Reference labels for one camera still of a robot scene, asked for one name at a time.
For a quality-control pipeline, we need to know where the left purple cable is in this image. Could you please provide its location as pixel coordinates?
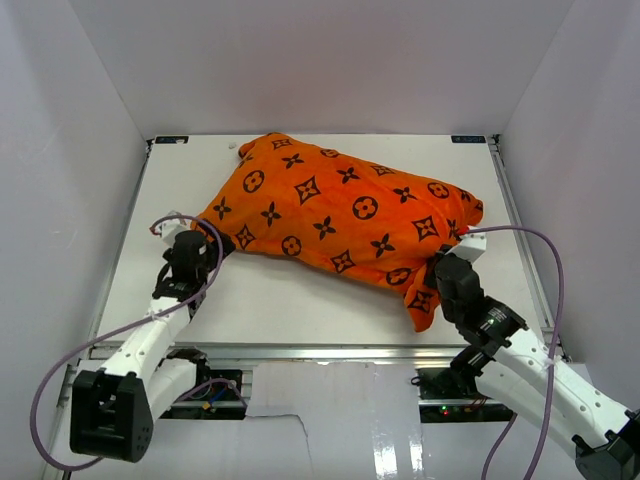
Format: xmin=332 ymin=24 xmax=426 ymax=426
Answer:
xmin=28 ymin=213 xmax=249 ymax=473

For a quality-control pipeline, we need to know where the blue corner label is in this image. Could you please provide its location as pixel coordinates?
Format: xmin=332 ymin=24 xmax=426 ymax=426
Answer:
xmin=154 ymin=135 xmax=189 ymax=145
xmin=451 ymin=135 xmax=487 ymax=144

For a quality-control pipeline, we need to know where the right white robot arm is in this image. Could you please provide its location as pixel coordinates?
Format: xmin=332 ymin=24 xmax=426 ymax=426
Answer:
xmin=427 ymin=248 xmax=639 ymax=479

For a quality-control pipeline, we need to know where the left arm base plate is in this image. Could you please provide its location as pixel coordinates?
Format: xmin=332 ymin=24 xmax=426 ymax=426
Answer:
xmin=161 ymin=348 xmax=246 ymax=421

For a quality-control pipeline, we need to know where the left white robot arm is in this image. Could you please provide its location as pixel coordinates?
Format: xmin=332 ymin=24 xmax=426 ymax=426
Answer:
xmin=69 ymin=230 xmax=235 ymax=463

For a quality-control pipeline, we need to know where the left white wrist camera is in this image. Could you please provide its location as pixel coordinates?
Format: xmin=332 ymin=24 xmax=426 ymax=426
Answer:
xmin=149 ymin=211 xmax=189 ymax=247

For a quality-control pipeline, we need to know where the orange patterned pillowcase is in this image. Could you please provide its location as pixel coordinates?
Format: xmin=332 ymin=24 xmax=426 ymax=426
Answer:
xmin=200 ymin=133 xmax=484 ymax=332

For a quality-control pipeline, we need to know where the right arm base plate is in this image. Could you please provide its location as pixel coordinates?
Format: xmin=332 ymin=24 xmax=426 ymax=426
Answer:
xmin=410 ymin=368 xmax=513 ymax=424

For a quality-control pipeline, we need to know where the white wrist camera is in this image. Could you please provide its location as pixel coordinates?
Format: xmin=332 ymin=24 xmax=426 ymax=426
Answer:
xmin=449 ymin=227 xmax=487 ymax=264
xmin=149 ymin=211 xmax=189 ymax=247

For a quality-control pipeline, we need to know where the left blue corner label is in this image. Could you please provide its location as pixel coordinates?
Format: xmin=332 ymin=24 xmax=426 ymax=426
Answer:
xmin=154 ymin=135 xmax=189 ymax=145

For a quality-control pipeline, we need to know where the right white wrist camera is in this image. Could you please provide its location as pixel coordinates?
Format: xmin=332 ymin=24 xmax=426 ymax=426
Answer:
xmin=449 ymin=227 xmax=487 ymax=264

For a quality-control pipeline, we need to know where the right blue corner label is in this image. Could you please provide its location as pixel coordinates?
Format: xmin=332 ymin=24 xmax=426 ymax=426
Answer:
xmin=451 ymin=135 xmax=487 ymax=144

